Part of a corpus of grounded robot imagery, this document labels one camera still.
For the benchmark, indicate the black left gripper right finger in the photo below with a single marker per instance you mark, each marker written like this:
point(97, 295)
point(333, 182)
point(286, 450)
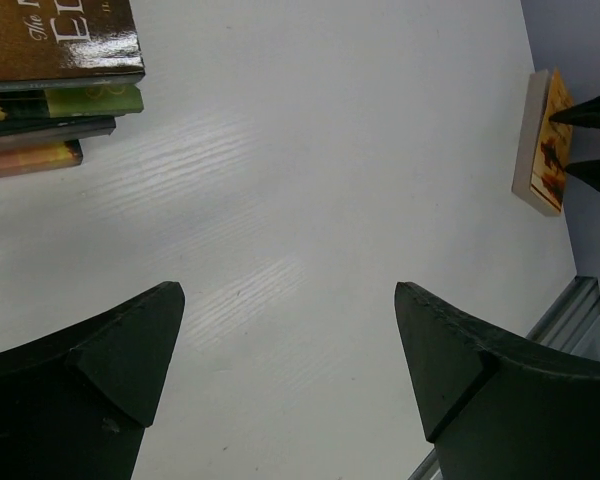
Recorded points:
point(505, 400)

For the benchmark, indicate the dark brown book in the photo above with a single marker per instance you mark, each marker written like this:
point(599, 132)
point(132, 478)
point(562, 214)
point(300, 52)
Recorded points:
point(67, 44)

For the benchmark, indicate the Three Days to See book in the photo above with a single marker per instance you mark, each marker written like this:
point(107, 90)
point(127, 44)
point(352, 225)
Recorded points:
point(16, 134)

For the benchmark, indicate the A Tale of Two Cities book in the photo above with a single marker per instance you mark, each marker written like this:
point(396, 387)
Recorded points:
point(40, 158)

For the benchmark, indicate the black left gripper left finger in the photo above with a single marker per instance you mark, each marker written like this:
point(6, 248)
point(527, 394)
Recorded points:
point(75, 404)

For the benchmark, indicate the orange yellow book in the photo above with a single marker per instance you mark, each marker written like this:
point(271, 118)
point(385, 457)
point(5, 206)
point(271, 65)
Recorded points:
point(544, 145)

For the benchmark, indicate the Animal Farm book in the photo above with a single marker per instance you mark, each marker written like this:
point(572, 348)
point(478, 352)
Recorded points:
point(115, 100)

